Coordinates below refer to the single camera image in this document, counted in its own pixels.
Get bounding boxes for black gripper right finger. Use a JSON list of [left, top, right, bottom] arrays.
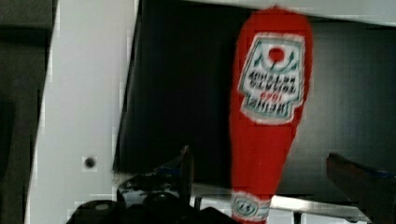
[[326, 153, 396, 224]]

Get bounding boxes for black toaster oven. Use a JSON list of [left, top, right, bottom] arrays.
[[112, 0, 396, 224]]

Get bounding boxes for red plush ketchup bottle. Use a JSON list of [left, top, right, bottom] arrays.
[[230, 6, 313, 224]]

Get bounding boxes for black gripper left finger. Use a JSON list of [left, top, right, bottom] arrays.
[[65, 147, 239, 224]]

